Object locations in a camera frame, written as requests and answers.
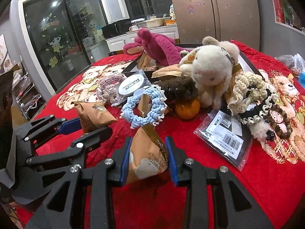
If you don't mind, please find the orange triangular snack pack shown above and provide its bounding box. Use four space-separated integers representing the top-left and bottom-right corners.
124 123 169 185

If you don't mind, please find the black white lace scrunchie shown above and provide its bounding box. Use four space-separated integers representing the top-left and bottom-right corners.
237 89 278 125

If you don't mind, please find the blue crochet scrunchie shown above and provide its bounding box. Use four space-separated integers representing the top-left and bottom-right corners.
120 84 168 129

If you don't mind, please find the magenta plush bear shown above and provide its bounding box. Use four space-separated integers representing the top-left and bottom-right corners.
123 28 188 66

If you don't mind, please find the red teddy bear blanket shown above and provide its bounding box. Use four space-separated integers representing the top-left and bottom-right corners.
35 40 304 228

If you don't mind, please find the dark bag with barcode label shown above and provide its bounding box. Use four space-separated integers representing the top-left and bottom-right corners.
194 110 253 171

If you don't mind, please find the pink crochet scrunchie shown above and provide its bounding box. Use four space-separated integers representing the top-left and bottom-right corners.
97 73 127 106

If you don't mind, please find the white disc in plastic bag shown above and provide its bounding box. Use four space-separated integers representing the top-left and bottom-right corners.
112 70 151 106

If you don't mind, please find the black shallow gift box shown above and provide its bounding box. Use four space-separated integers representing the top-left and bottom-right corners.
121 43 263 82

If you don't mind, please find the glass sliding door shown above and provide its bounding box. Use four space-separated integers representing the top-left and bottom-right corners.
23 0 109 91

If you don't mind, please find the orange tangerine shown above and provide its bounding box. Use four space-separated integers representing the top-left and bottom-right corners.
174 98 201 120

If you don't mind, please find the white kitchen cabinet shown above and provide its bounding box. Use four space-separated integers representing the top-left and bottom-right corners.
105 25 180 53

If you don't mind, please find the dark brown fuzzy item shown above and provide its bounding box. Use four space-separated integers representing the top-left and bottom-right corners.
158 76 198 103

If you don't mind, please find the beige crochet scrunchie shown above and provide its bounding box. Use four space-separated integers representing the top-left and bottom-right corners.
227 71 268 115

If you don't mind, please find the gold snack pack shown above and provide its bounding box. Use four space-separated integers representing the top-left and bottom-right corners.
152 65 182 78

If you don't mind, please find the black microwave oven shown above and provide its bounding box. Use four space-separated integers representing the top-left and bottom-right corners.
102 18 132 39

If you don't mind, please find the white mug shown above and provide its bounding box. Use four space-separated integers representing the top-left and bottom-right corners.
129 25 139 31

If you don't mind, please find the blue plastic bag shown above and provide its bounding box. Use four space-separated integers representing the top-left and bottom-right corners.
298 72 305 88

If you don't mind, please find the cream plastic basin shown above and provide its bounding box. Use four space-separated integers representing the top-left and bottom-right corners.
145 18 164 28

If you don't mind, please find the clear plastic bag of fruit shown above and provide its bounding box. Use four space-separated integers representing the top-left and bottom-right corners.
275 53 305 77

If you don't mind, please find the red gift box on shelf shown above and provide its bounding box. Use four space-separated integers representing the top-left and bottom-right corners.
273 0 285 24

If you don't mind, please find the champagne double door refrigerator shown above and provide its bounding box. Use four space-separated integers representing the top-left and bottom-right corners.
172 0 260 50

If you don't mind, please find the brown wooden bead bracelet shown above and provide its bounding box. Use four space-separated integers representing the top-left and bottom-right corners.
265 103 293 140

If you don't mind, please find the white plush rabbit keychain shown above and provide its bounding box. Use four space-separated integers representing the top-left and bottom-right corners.
178 44 236 109

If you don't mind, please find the white wall shelf unit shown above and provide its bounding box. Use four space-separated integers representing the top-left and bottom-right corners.
272 0 304 35

